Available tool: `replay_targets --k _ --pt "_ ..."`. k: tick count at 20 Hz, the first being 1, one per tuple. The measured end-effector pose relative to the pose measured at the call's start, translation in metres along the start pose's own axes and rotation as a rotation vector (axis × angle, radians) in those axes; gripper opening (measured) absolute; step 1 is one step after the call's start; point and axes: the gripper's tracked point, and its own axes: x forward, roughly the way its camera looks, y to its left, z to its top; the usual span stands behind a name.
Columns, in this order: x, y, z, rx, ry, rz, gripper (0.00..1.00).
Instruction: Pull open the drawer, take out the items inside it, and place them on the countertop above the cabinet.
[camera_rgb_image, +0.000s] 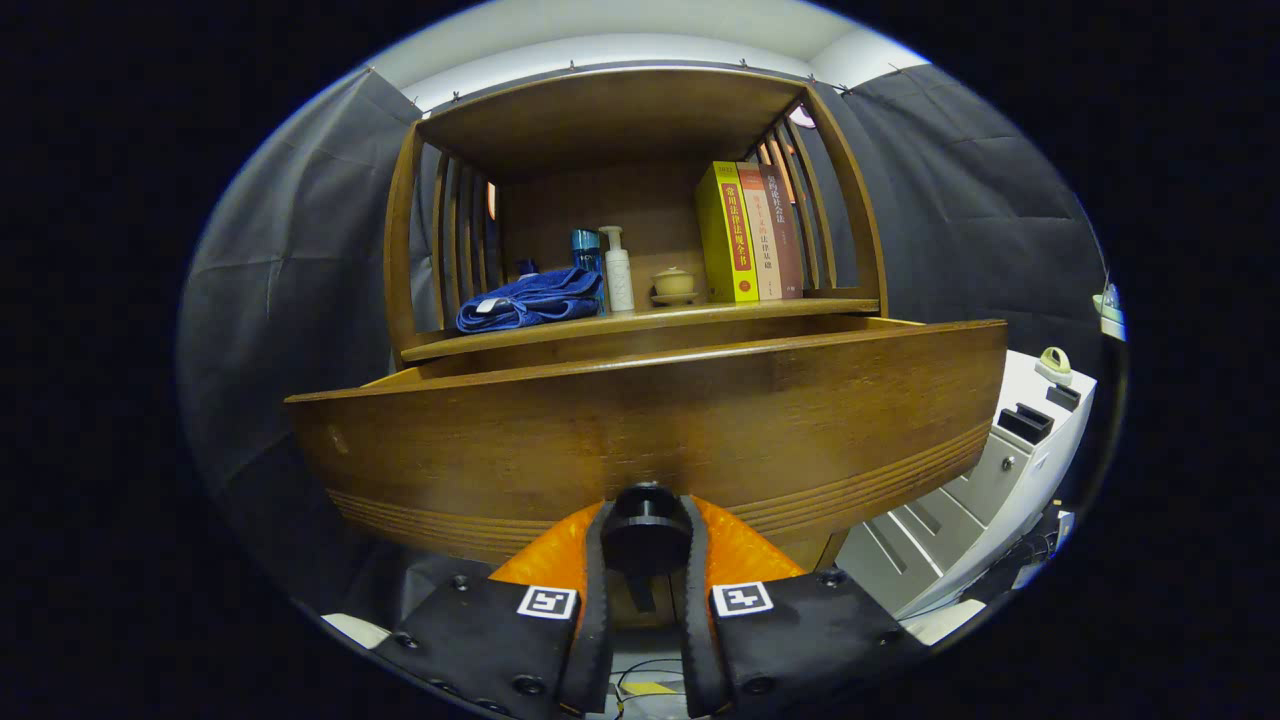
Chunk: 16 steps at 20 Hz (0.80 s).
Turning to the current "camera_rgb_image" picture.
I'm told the wooden countertop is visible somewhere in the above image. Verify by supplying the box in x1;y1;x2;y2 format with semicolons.
400;296;883;363

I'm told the orange spine book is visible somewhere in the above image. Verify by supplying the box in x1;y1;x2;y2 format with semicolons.
737;162;784;301

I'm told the brown spine book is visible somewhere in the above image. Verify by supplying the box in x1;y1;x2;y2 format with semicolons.
758;164;805;299

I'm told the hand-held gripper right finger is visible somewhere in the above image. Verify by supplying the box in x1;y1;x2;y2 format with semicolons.
680;495;933;719

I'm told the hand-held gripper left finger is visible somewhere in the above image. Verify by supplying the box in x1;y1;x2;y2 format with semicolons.
373;500;615;717

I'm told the beige lidded tea cup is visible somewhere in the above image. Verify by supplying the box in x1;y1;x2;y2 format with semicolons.
650;266;701;307

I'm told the wooden cabinet with slatted shelf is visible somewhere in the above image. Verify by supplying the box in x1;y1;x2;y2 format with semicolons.
383;65;891;576

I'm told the teal blue bottle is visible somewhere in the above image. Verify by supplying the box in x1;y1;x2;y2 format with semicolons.
571;229;607;313

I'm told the wooden drawer with black knob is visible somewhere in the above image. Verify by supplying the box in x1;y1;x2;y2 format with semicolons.
285;318;1009;615

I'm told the white pump bottle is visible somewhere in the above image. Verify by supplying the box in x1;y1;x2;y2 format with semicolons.
598;225;636;314

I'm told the thick yellow book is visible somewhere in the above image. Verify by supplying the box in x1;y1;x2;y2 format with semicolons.
695;161;761;305

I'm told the black desk holder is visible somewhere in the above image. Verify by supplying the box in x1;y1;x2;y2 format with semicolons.
997;402;1057;445

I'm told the white drawer cabinet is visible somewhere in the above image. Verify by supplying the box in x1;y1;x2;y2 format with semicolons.
835;348;1098;621

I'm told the folded blue towel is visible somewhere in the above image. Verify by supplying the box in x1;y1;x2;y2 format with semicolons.
456;267;605;334

